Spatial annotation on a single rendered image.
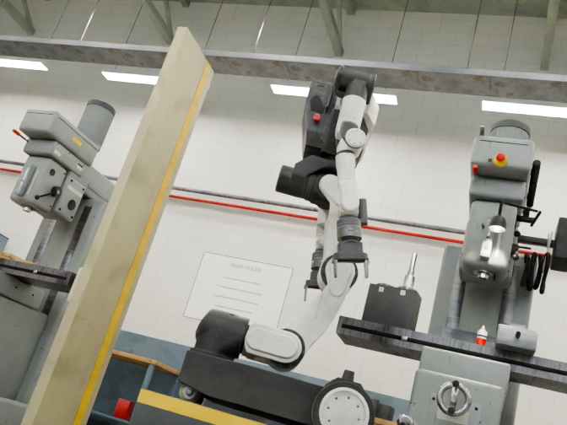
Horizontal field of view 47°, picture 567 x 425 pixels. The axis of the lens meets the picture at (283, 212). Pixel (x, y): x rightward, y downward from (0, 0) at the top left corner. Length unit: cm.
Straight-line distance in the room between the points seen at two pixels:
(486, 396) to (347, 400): 57
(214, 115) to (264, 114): 72
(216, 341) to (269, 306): 535
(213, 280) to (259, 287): 60
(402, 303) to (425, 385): 54
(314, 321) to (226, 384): 42
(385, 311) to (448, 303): 54
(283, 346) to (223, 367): 24
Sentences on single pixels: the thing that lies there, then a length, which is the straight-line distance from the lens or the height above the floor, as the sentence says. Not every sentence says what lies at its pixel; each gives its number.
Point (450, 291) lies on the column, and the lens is 345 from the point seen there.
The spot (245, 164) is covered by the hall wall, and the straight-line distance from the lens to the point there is 859.
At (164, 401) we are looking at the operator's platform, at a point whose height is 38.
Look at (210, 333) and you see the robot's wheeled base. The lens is 242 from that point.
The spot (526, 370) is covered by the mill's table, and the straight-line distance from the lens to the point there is 287.
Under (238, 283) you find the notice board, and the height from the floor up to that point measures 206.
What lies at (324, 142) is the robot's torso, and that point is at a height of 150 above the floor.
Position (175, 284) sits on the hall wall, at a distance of 825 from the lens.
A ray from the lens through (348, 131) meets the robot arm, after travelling 244.
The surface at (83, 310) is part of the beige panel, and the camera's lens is 325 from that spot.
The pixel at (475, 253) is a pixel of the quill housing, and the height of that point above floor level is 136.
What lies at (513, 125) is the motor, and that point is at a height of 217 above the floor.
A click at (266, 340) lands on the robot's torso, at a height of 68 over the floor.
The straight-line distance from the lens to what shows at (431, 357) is 274.
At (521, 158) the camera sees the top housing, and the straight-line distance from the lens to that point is 308.
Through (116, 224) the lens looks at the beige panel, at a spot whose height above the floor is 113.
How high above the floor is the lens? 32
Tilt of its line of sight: 20 degrees up
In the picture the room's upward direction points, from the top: 16 degrees clockwise
